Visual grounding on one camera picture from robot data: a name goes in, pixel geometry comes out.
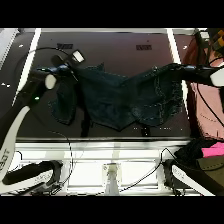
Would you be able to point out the olive garment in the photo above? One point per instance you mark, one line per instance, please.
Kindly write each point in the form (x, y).
(213, 166)

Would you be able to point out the black garment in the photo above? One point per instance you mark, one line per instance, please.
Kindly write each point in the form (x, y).
(191, 150)

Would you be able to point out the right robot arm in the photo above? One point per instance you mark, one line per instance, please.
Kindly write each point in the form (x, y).
(200, 71)

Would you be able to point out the checked garment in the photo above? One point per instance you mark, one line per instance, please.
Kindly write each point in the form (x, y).
(219, 35)

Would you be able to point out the silver frame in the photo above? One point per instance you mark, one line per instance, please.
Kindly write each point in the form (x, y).
(96, 156)

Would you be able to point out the pink garment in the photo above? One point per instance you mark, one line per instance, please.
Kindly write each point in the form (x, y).
(215, 150)

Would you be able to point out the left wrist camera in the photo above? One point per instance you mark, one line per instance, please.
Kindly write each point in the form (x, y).
(77, 56)

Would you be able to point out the red-brown garment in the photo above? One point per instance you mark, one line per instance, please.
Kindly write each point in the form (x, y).
(208, 111)

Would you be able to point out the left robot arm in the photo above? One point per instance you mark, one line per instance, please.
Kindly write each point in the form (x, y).
(15, 126)

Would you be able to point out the blue jeans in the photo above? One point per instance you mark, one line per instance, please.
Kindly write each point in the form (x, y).
(110, 96)

